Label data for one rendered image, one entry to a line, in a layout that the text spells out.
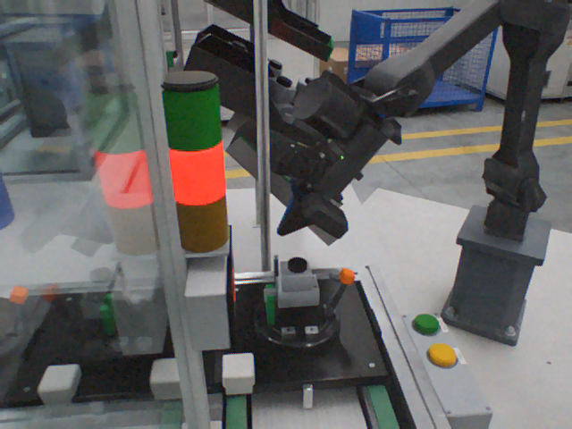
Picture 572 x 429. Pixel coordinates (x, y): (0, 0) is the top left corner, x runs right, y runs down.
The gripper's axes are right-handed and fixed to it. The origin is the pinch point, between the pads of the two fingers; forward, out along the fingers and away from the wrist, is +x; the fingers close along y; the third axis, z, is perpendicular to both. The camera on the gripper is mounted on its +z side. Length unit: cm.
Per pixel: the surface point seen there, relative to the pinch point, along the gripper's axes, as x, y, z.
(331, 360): 13.1, 8.3, -16.4
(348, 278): 3.4, 0.9, -13.3
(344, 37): -34, -885, -220
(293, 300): 10.8, 2.2, -8.2
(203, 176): -6.7, 21.3, 18.1
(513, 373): 1, 4, -50
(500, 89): -94, -452, -288
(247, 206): 29, -63, -14
